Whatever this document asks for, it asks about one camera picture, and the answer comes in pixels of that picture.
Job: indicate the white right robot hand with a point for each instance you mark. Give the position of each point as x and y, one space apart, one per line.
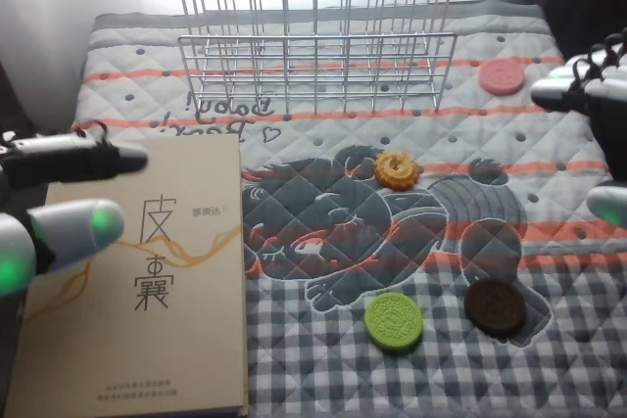
610 134

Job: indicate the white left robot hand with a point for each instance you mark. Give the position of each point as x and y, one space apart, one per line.
73 156

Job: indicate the cream hardcover book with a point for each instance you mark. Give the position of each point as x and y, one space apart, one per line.
147 339

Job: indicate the pink sandwich cookie toy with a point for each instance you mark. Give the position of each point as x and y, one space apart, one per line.
501 76

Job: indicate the brown sandwich cookie toy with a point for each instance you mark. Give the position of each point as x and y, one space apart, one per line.
495 308

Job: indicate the yellow butter cookie toy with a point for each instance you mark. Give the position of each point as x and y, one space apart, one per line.
396 171

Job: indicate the green sandwich cookie toy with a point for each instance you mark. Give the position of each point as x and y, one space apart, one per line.
393 322

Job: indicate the grey quilt with bear print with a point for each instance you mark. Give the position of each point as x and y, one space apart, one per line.
441 379

